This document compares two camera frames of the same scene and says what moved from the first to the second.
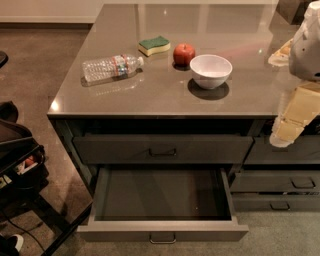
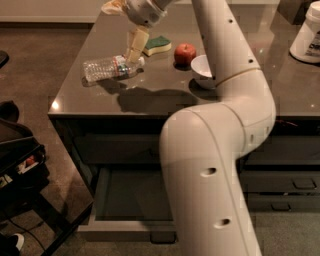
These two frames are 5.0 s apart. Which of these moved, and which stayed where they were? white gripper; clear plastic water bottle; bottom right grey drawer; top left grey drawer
Moved: white gripper
Stayed: clear plastic water bottle; top left grey drawer; bottom right grey drawer
